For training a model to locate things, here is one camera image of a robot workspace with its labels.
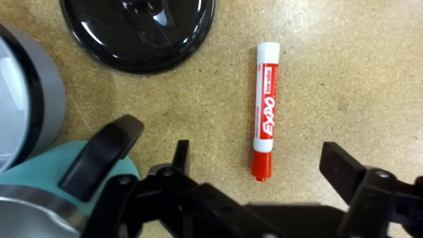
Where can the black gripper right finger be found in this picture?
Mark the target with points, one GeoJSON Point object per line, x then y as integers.
{"type": "Point", "coordinates": [384, 203]}

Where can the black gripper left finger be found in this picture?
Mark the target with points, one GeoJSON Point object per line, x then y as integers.
{"type": "Point", "coordinates": [176, 199]}

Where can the black round pot lid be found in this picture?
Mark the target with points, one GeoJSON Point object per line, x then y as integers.
{"type": "Point", "coordinates": [140, 44]}

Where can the red Expo marker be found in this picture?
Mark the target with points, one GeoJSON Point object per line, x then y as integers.
{"type": "Point", "coordinates": [266, 106]}

